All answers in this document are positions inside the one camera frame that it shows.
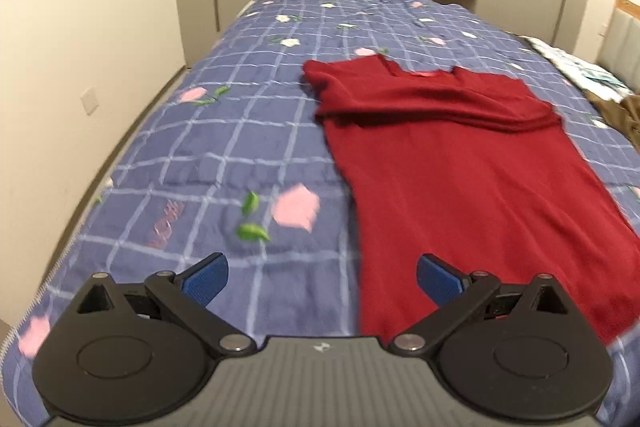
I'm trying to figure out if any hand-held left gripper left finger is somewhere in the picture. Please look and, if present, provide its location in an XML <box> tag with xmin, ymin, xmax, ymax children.
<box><xmin>75</xmin><ymin>252</ymin><xmax>259</xmax><ymax>359</ymax></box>

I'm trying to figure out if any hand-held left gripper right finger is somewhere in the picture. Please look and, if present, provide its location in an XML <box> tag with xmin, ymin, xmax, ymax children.
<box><xmin>391</xmin><ymin>253</ymin><xmax>569</xmax><ymax>358</ymax></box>

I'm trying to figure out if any blue checked floral quilt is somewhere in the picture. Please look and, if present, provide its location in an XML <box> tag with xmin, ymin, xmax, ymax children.
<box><xmin>0</xmin><ymin>0</ymin><xmax>640</xmax><ymax>427</ymax></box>

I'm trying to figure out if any light blue printed cloth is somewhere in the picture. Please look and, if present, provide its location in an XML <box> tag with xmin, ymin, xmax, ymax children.
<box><xmin>520</xmin><ymin>36</ymin><xmax>637</xmax><ymax>102</ymax></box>

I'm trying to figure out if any brown garment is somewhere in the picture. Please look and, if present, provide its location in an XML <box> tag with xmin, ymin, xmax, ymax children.
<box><xmin>587</xmin><ymin>91</ymin><xmax>640</xmax><ymax>144</ymax></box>

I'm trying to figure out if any grey padded wooden headboard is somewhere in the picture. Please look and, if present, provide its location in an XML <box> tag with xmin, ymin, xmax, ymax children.
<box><xmin>597</xmin><ymin>0</ymin><xmax>640</xmax><ymax>84</ymax></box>

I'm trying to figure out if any white wall socket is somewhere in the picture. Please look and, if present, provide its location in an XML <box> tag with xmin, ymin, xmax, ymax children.
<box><xmin>81</xmin><ymin>86</ymin><xmax>101</xmax><ymax>116</ymax></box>

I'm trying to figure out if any red long-sleeved sweater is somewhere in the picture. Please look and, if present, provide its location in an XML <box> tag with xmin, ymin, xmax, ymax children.
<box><xmin>300</xmin><ymin>54</ymin><xmax>640</xmax><ymax>348</ymax></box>

